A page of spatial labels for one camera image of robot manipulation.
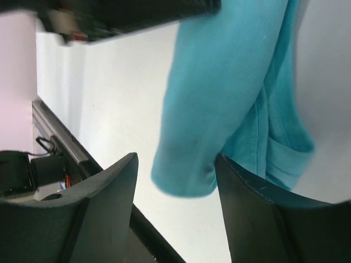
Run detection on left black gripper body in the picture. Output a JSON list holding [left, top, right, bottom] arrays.
[[1, 0, 222, 43]]

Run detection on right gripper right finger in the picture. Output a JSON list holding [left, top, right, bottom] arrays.
[[216, 155, 350, 263]]

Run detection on turquoise t-shirt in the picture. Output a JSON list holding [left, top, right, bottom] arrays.
[[151, 1, 314, 197]]

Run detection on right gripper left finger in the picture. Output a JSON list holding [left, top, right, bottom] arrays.
[[1, 153, 138, 262]]

